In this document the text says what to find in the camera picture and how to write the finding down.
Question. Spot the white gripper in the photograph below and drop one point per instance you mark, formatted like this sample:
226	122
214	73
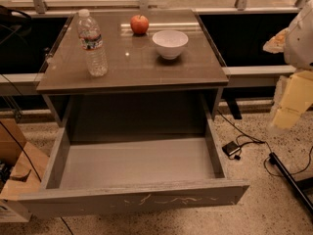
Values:
300	43

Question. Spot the clear plastic water bottle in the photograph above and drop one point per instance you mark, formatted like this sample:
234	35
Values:
91	41

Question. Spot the open grey top drawer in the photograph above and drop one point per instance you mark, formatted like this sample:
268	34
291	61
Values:
134	153

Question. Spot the black metal stand leg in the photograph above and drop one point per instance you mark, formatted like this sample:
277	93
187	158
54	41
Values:
298	187

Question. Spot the small black power adapter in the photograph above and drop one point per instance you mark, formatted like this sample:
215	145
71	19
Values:
231	148

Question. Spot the white ceramic bowl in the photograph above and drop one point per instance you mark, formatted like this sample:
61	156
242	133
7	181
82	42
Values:
170	43

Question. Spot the red apple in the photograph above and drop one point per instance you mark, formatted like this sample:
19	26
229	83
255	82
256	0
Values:
139	24

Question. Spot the brown cardboard box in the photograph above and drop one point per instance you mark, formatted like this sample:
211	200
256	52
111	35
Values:
22	169

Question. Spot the black bag at left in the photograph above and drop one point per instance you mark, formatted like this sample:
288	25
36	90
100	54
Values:
15	20

